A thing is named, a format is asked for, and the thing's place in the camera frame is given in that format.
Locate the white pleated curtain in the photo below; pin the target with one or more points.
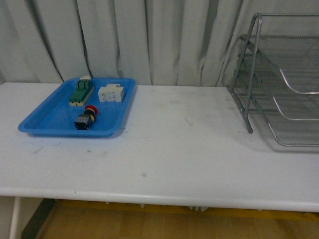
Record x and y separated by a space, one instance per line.
155 42

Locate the blue plastic tray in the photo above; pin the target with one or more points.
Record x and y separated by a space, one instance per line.
55 116

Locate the white circuit breaker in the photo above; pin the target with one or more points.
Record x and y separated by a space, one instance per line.
111 93

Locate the green terminal block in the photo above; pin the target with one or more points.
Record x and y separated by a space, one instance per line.
83 90

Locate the silver mesh tray rack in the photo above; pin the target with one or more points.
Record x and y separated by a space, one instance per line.
277 76

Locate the red emergency stop button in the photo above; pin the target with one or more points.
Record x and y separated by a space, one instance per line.
85 120

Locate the white table leg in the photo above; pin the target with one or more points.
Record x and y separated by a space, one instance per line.
15 227

